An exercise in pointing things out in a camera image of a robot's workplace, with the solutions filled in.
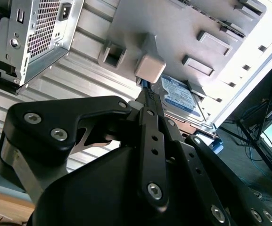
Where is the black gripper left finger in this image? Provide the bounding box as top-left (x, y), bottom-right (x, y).
top-left (0, 89), bottom-right (170, 210)

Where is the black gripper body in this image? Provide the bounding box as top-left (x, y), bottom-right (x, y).
top-left (32, 145), bottom-right (213, 226)

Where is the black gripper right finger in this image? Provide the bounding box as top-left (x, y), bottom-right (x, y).
top-left (149, 90), bottom-right (272, 226)

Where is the hard disk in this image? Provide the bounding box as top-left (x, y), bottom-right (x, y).
top-left (135, 74), bottom-right (223, 153)

